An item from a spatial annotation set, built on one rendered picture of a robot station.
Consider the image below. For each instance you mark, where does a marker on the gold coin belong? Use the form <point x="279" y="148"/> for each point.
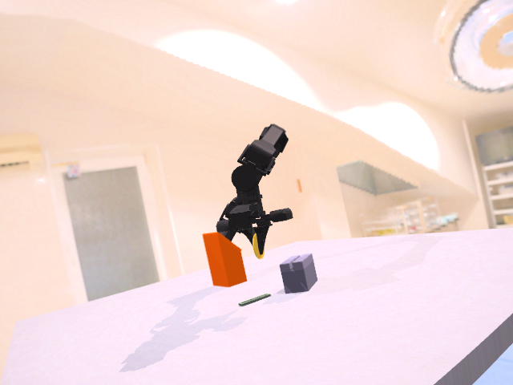
<point x="255" y="248"/>

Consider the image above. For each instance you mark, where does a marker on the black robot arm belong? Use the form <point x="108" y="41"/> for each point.
<point x="259" y="160"/>

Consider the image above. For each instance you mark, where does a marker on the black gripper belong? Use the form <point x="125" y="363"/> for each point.
<point x="263" y="222"/>

